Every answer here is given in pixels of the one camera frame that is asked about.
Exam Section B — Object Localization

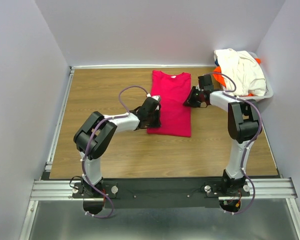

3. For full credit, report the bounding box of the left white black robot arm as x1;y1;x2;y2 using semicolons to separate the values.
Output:
73;95;161;198

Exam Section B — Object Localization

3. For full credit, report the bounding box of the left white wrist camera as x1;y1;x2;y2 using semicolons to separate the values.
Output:
146;93;161;103

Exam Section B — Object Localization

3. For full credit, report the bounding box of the white t shirt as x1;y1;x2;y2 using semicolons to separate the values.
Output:
213;48;267;97

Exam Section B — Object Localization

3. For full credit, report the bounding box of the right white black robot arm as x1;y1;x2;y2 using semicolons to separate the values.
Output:
183;73;262;196

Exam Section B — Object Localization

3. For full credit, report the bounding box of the white laundry basket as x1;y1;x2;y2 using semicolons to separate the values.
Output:
213;51;275;105

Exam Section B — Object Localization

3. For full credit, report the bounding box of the pink t shirt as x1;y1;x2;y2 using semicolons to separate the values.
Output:
147;70;192;138

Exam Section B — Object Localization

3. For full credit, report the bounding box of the orange t shirt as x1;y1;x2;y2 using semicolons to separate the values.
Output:
213;58;261;97

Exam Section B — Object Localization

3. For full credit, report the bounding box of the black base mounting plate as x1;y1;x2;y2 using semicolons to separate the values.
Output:
69;177;251;216

